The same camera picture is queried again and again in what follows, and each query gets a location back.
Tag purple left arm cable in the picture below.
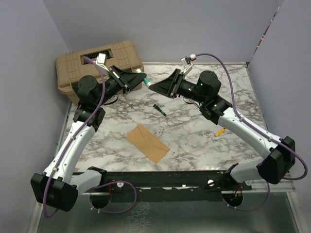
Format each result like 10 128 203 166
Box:
42 56 138 218

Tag green black glue pen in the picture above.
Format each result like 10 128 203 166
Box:
153 104 167 117

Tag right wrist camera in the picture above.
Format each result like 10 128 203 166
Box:
181 54 197 77

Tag white green glue stick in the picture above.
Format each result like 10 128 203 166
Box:
136 69 152 87

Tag tan plastic toolbox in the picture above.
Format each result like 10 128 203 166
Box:
55 40 144 105

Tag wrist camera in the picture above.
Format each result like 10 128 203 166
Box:
95 53 108 70
181 54 197 77

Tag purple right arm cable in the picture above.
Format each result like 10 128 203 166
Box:
194 52 309 212

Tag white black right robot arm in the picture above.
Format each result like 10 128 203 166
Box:
149 69 295 190

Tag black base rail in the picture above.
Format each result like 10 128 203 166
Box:
89 170 252 202

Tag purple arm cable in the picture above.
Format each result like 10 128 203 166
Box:
42 56 138 218
194 52 309 212

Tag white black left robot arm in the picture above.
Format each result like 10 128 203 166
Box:
31 66 146 212

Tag yellow black utility knife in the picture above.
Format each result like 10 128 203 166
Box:
215 128 226 136

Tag brown paper envelope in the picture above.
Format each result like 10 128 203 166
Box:
126 124 170 165

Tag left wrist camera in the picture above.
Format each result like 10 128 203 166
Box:
95 53 108 70

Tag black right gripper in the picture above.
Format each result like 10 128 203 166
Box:
149 68 207 104

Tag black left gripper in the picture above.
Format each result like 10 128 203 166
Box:
96 65 147 107

